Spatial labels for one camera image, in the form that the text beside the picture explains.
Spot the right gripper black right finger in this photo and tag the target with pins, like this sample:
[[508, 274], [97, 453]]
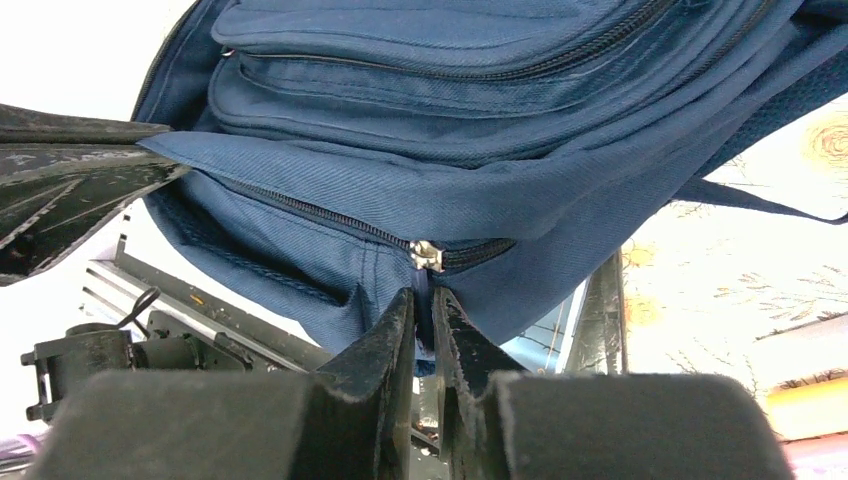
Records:
[[500, 421]]

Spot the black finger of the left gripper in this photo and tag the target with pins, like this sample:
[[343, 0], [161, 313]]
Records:
[[65, 177]]

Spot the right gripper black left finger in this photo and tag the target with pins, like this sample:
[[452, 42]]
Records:
[[350, 419]]

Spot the navy blue student backpack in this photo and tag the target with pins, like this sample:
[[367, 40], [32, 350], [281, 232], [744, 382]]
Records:
[[341, 150]]

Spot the dark blue hardcover book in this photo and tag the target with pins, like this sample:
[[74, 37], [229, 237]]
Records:
[[545, 347]]

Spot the yellow orange highlighter pen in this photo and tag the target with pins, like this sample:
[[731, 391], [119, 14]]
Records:
[[808, 411]]

